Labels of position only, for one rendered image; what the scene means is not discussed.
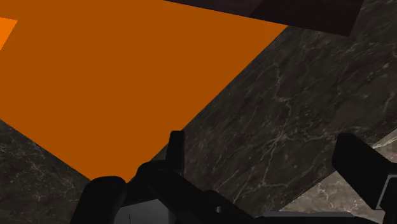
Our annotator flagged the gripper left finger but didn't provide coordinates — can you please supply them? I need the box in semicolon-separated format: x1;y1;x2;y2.
70;130;256;224

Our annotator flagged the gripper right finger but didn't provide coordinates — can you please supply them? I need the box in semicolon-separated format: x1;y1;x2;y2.
331;132;397;224

